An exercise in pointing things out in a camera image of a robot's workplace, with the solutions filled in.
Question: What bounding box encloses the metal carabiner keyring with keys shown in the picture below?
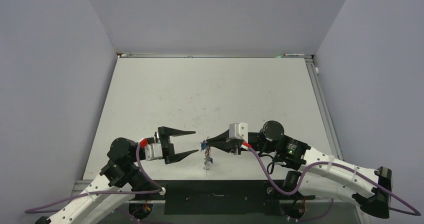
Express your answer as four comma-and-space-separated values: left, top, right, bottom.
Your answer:
200, 140, 213, 175

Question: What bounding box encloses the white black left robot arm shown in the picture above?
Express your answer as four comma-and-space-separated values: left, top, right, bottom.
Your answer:
36, 126, 196, 224

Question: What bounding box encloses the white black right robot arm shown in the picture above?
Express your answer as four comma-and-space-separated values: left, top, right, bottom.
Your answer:
203, 120, 392, 219

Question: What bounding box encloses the red white marker pen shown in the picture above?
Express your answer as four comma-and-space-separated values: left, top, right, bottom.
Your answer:
283, 53, 306, 58

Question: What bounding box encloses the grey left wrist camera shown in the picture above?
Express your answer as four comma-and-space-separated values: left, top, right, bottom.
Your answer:
139, 137, 164, 161

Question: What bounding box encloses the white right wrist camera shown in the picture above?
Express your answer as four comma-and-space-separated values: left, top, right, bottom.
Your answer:
228, 122, 249, 143

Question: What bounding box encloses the black loop cable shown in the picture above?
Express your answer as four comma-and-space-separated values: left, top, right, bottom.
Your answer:
264, 156, 279, 175

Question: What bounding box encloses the aluminium right table rail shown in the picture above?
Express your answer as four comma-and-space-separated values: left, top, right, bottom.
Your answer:
304, 55, 344, 161

